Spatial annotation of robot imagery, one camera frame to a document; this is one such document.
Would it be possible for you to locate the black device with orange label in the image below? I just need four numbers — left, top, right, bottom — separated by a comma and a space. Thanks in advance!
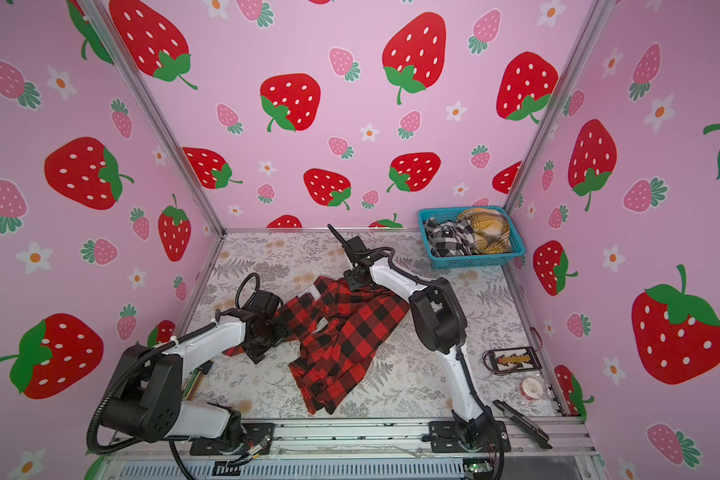
482, 346, 542, 376

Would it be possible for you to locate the black flat bracket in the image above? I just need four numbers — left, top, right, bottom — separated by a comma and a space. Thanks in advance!
493, 400, 552, 450

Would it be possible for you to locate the teal plastic basket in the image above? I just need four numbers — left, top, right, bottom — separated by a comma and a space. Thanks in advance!
418, 206, 526, 269

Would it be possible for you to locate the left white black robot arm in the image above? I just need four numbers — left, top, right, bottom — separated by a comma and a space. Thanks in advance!
86, 287, 289, 455

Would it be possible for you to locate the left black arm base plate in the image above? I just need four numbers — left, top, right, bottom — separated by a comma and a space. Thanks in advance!
190, 422, 275, 457

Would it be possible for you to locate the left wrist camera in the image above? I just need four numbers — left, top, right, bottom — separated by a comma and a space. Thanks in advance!
244, 290, 283, 320

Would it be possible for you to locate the red black plaid shirt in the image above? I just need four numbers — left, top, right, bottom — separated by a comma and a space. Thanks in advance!
224, 274, 412, 416

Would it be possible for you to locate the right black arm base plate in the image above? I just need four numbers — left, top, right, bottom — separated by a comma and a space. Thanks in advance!
427, 420, 512, 454

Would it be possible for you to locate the yellow plaid shirt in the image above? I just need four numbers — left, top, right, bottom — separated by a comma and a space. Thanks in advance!
458, 208, 512, 255

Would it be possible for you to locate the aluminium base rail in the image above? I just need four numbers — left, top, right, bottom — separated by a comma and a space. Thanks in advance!
104, 416, 595, 463

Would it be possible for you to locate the clear tape roll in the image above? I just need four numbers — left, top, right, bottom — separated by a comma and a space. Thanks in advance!
519, 377, 546, 401

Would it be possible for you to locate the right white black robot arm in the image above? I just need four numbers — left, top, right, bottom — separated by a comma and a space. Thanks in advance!
327, 225, 504, 453

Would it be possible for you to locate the small tools bundle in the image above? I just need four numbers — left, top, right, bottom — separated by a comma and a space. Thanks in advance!
182, 360, 213, 401

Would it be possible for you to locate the white black plaid shirt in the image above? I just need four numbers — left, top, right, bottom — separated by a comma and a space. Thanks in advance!
424, 218, 476, 258

